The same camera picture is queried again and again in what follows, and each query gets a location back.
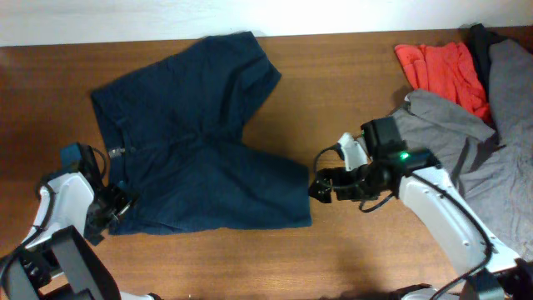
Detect black garment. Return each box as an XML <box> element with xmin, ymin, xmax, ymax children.
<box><xmin>466</xmin><ymin>24</ymin><xmax>507</xmax><ymax>92</ymax></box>

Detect red orange garment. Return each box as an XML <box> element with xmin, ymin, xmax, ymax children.
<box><xmin>394</xmin><ymin>42</ymin><xmax>492</xmax><ymax>124</ymax></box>

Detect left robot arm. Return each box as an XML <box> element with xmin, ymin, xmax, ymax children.
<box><xmin>1</xmin><ymin>172</ymin><xmax>159</xmax><ymax>300</ymax></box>

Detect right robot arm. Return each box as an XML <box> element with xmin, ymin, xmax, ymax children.
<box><xmin>308</xmin><ymin>117</ymin><xmax>532</xmax><ymax>299</ymax></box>

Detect navy blue shorts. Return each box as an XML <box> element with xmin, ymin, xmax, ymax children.
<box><xmin>91</xmin><ymin>32</ymin><xmax>311</xmax><ymax>235</ymax></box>

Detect grey shorts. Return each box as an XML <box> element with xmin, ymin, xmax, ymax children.
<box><xmin>392</xmin><ymin>39</ymin><xmax>532</xmax><ymax>260</ymax></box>

